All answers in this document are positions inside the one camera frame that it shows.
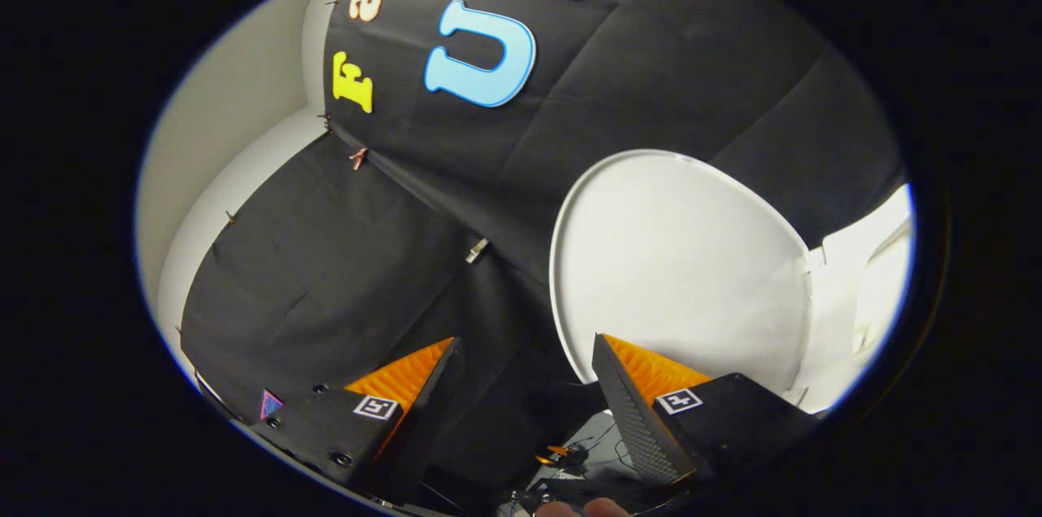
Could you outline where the thin black cable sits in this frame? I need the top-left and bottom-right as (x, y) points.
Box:
(570, 418), (646, 475)

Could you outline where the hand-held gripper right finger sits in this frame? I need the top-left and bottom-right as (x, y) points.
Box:
(591, 333), (821, 489)

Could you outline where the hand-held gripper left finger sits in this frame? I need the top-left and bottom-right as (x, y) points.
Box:
(247, 337), (462, 495)

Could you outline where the black backdrop cloth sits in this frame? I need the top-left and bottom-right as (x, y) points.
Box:
(175, 0), (906, 506)

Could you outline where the small orange black clamp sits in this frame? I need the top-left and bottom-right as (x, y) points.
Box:
(535, 444), (589, 467)

